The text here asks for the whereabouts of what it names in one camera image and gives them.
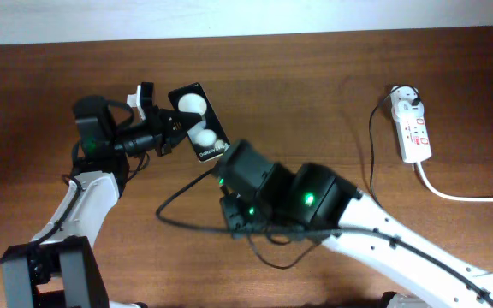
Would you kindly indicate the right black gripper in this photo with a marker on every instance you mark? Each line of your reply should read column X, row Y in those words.
column 245, row 222

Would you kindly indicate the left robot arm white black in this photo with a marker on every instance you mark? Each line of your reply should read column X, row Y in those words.
column 58, row 268

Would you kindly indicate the white power strip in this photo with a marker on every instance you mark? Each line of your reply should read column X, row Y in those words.
column 412, row 135

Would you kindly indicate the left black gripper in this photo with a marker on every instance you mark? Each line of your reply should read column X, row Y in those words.
column 162, row 123

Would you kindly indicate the white USB charger plug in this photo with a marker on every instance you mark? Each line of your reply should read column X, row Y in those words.
column 404, row 111

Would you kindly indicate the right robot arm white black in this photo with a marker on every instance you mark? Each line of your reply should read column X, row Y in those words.
column 315, row 203

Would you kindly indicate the black smartphone with white circles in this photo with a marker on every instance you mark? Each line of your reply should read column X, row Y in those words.
column 207, row 137

